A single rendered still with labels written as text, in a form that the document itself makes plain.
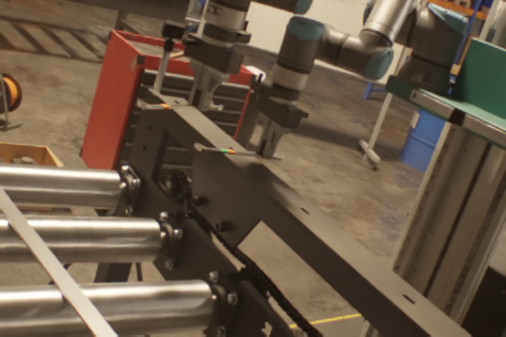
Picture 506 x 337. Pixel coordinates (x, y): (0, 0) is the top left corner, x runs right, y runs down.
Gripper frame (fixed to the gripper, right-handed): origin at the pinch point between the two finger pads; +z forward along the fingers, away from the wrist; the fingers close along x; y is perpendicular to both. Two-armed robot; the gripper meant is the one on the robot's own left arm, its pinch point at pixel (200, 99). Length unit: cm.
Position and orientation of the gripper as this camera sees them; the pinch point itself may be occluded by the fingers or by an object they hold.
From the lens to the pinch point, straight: 153.3
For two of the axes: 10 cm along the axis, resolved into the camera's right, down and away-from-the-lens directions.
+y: -5.6, 0.6, -8.2
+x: 7.7, 4.0, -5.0
